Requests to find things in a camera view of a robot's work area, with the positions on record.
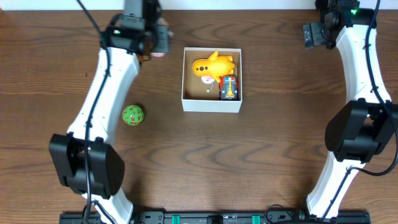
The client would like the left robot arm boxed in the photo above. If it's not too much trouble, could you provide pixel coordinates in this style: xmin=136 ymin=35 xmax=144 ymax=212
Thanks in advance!
xmin=49 ymin=0 xmax=169 ymax=223

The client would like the white cardboard box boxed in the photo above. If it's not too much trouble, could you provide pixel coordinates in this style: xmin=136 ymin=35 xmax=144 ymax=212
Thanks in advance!
xmin=182 ymin=47 xmax=243 ymax=113

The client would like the orange duck toy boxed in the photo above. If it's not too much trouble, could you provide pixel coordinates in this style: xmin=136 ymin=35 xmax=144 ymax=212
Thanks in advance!
xmin=192 ymin=50 xmax=235 ymax=83

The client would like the red toy fire truck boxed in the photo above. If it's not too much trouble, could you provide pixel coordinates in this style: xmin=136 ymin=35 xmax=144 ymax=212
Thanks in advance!
xmin=219 ymin=75 xmax=238 ymax=101

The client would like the pink pig toy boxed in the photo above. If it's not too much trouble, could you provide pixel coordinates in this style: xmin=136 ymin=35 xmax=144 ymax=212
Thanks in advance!
xmin=143 ymin=17 xmax=174 ymax=61

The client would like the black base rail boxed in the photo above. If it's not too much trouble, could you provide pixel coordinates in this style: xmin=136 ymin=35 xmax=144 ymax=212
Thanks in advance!
xmin=58 ymin=210 xmax=371 ymax=224

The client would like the green number ball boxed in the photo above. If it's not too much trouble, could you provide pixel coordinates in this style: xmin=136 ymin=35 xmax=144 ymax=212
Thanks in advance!
xmin=122 ymin=105 xmax=145 ymax=126

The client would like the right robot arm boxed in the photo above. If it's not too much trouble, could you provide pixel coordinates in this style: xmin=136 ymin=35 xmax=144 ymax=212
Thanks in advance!
xmin=303 ymin=0 xmax=397 ymax=223

